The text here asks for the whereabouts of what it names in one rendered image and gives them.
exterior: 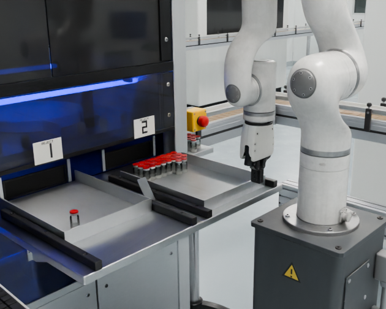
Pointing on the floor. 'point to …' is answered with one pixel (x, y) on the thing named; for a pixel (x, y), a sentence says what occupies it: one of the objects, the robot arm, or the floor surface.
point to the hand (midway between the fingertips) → (257, 175)
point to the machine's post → (183, 278)
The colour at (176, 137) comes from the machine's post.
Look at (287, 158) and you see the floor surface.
